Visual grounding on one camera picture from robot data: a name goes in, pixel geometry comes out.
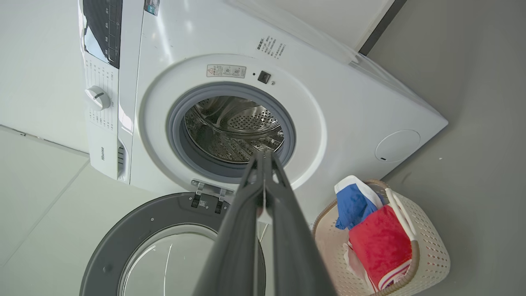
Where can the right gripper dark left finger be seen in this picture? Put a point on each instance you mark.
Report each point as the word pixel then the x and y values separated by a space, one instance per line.
pixel 234 263

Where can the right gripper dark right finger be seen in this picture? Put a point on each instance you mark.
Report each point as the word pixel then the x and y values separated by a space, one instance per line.
pixel 296 263

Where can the black round washer door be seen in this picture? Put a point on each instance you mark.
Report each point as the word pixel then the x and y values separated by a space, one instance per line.
pixel 123 230

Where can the metal door hinge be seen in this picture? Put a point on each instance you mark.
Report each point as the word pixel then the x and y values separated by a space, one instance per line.
pixel 207 193

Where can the white front-load washing machine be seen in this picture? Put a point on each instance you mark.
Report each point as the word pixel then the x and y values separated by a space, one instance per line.
pixel 337 107

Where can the black door latch socket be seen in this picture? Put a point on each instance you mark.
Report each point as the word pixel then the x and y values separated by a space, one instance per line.
pixel 264 77

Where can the grey and teal sticker label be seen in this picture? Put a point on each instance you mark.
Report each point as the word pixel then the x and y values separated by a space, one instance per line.
pixel 152 6

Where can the white cloth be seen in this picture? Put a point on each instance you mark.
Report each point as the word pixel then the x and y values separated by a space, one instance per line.
pixel 353 263

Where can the blue and white garment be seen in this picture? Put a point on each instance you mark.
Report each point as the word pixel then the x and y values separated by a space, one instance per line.
pixel 353 205

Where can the red garment with white stripes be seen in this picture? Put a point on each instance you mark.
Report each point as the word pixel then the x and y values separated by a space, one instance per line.
pixel 378 242

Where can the cream plastic laundry basket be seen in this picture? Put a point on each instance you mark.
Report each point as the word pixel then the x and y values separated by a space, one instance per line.
pixel 431 255

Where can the steel washer drum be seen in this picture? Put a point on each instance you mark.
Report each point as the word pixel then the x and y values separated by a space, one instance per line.
pixel 230 123

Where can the round white filter cover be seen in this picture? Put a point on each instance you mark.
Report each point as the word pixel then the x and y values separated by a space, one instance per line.
pixel 397 146

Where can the white control knob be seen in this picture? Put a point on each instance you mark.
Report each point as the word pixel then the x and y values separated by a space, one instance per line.
pixel 98 98

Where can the black control panel display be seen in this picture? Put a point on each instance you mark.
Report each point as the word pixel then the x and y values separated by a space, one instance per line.
pixel 102 28

